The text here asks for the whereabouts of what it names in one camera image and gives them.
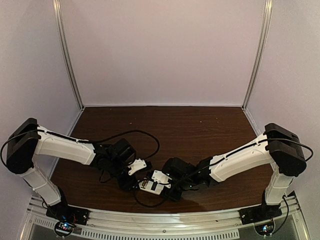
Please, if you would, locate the right aluminium frame post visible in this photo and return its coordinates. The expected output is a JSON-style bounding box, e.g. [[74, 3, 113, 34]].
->
[[242, 0, 273, 111]]

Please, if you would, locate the white red remote control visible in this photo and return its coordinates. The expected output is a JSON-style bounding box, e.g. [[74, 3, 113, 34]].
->
[[139, 179, 171, 195]]

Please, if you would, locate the circuit board with led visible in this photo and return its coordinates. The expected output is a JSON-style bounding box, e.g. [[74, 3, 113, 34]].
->
[[53, 221, 76, 238], [254, 220, 275, 237]]

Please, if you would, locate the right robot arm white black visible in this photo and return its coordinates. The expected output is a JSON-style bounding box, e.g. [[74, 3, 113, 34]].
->
[[160, 123, 312, 223]]

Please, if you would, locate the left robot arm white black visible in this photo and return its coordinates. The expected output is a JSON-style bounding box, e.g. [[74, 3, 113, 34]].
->
[[0, 118, 147, 222]]

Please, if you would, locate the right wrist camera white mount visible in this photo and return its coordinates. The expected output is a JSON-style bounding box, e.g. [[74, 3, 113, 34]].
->
[[151, 170, 172, 186]]

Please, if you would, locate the right black camera cable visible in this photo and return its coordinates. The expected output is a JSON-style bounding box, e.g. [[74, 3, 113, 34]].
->
[[133, 141, 315, 208]]

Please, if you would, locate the left aluminium frame post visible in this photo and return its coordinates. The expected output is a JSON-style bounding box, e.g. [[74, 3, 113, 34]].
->
[[52, 0, 84, 110]]

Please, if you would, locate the black camera cable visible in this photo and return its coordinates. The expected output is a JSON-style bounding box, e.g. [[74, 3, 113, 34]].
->
[[133, 141, 315, 208], [0, 129, 161, 171]]

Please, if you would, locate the left black camera cable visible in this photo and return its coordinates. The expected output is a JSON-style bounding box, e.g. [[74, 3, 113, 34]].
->
[[0, 129, 161, 171]]

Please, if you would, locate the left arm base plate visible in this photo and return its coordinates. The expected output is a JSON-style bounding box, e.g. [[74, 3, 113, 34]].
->
[[45, 206, 90, 226]]

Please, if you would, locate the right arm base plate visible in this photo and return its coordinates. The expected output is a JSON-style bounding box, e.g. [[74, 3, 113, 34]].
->
[[238, 204, 282, 225]]

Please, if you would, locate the aluminium frame post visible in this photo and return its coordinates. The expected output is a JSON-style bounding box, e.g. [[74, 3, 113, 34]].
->
[[242, 0, 273, 111], [52, 0, 84, 110]]

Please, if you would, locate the right circuit board with LED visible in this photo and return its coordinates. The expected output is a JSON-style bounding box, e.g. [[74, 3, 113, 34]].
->
[[254, 220, 275, 237]]

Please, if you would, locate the left circuit board with LED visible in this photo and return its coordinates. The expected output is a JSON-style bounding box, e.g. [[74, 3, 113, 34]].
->
[[53, 221, 76, 238]]

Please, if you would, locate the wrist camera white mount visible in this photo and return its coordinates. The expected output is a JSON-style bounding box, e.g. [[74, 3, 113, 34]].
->
[[127, 158, 152, 176], [151, 170, 172, 186]]

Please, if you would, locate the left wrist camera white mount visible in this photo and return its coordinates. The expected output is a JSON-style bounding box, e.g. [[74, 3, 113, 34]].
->
[[127, 158, 152, 176]]

